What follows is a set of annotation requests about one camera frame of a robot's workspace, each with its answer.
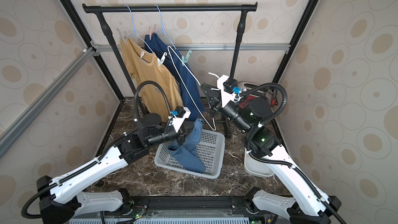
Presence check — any dark blue t-shirt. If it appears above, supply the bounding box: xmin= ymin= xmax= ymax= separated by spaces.
xmin=144 ymin=34 xmax=205 ymax=121

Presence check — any slate blue t-shirt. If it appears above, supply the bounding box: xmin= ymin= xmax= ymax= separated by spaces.
xmin=167 ymin=119 xmax=205 ymax=173

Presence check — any mint green clothespin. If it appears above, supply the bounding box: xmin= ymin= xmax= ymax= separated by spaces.
xmin=181 ymin=50 xmax=192 ymax=65

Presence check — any white wire hanger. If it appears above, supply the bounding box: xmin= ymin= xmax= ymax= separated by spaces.
xmin=167 ymin=46 xmax=222 ymax=131

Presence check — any salmon pink clothespin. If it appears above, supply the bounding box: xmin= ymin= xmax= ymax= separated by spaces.
xmin=149 ymin=24 xmax=158 ymax=40

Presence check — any light blue hanger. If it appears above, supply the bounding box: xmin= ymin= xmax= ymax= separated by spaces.
xmin=125 ymin=5 xmax=154 ymax=54
xmin=155 ymin=5 xmax=176 ymax=48

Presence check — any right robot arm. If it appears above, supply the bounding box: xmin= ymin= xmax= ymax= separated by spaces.
xmin=201 ymin=78 xmax=345 ymax=224

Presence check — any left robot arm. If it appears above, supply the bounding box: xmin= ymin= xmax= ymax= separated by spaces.
xmin=21 ymin=81 xmax=194 ymax=224

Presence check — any red toaster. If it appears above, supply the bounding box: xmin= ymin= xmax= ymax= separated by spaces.
xmin=238 ymin=82 xmax=279 ymax=108

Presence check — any white plastic basket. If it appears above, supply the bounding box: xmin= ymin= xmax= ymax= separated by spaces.
xmin=154 ymin=130 xmax=225 ymax=179

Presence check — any tan yellow t-shirt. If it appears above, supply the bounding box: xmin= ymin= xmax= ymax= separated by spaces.
xmin=120 ymin=39 xmax=183 ymax=122

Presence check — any white clothespin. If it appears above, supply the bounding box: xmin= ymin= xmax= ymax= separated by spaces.
xmin=157 ymin=52 xmax=167 ymax=67

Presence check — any white plastic bin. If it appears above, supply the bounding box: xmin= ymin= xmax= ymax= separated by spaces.
xmin=244 ymin=150 xmax=275 ymax=178

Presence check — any black clothes rack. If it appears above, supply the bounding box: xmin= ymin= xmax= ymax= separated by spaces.
xmin=82 ymin=2 xmax=258 ymax=139

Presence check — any clear grey clothespin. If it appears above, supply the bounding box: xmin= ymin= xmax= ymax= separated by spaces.
xmin=117 ymin=28 xmax=127 ymax=45

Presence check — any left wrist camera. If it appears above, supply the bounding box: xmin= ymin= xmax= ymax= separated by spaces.
xmin=170 ymin=106 xmax=191 ymax=132

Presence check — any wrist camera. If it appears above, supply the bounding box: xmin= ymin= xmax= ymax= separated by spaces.
xmin=170 ymin=106 xmax=191 ymax=132
xmin=217 ymin=75 xmax=240 ymax=107

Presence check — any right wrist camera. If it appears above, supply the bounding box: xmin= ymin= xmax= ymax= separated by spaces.
xmin=217 ymin=75 xmax=240 ymax=107

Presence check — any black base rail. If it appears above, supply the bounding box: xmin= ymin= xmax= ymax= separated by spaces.
xmin=66 ymin=188 xmax=312 ymax=224

